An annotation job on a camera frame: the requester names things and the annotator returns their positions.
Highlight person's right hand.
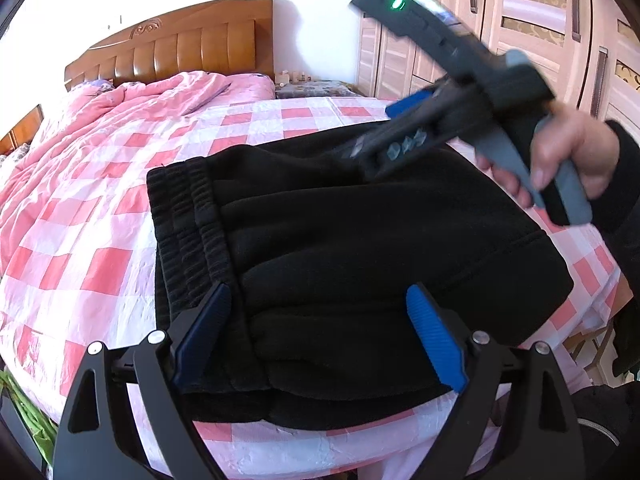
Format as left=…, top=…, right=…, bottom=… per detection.
left=475, top=107, right=620, bottom=211

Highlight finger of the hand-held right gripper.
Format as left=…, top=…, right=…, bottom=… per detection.
left=385, top=85, right=453, bottom=122

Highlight beige plastic stool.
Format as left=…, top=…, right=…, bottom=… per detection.
left=569, top=319, right=622, bottom=377

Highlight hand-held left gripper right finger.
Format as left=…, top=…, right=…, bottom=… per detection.
left=405, top=282, right=588, bottom=480

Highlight wooden bedside cabinet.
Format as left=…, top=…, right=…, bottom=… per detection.
left=0, top=104, right=44, bottom=157

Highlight wooden bed headboard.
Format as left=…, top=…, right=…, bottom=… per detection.
left=64, top=0, right=275, bottom=92

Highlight person's black jacket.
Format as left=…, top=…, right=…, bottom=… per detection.
left=570, top=280, right=640, bottom=480

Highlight green cloth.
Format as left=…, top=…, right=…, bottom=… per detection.
left=0, top=369, right=59, bottom=461

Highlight pink quilt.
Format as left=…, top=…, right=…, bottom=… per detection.
left=0, top=71, right=277, bottom=276

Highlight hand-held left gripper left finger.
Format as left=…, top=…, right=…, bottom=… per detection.
left=50, top=281, right=233, bottom=480

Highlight nightstand with patterned cloth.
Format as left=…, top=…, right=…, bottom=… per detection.
left=275, top=80, right=369, bottom=101

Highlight light wooden wardrobe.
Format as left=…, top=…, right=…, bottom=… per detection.
left=355, top=0, right=640, bottom=147

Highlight pink checkered bed sheet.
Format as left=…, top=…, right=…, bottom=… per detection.
left=0, top=94, right=622, bottom=480

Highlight black pants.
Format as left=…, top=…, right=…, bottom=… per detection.
left=146, top=122, right=575, bottom=433

